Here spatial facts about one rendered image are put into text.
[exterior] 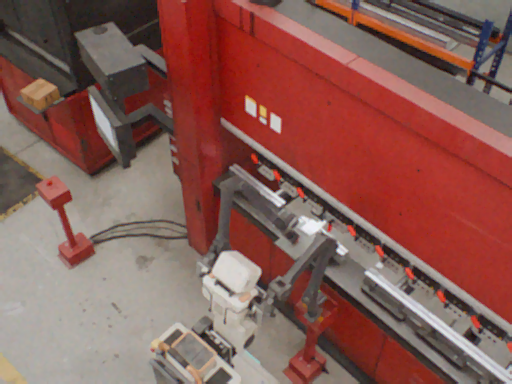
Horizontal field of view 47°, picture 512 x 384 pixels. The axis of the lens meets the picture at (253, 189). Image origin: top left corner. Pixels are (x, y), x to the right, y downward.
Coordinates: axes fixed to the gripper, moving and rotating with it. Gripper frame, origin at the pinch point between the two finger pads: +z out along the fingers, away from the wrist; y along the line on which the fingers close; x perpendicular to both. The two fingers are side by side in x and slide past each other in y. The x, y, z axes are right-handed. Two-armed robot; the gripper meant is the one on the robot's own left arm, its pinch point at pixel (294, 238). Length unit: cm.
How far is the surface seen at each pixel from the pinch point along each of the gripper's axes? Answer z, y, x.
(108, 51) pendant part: -96, 122, -12
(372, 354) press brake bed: 51, -69, 23
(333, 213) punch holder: -15.3, -15.6, -25.1
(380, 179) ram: -56, -40, -48
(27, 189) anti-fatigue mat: 56, 254, 116
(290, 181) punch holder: -15.2, 19.5, -24.9
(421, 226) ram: -46, -68, -43
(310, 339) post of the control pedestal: 43, -35, 42
